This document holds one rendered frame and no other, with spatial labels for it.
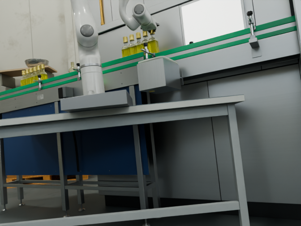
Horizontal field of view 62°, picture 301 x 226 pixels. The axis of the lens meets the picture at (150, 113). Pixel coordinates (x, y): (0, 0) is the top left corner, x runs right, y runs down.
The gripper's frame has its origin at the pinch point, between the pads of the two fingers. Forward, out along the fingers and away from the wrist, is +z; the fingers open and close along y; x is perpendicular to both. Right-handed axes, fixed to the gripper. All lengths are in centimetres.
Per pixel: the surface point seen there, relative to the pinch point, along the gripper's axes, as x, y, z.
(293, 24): -24, 81, -25
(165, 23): 7.1, 8.4, 11.5
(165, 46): -10.0, 7.1, 11.8
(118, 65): -23.5, -24.8, -5.6
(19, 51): 114, -322, 249
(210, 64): -35, 37, -15
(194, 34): -7.2, 28.9, 6.0
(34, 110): -42, -116, 20
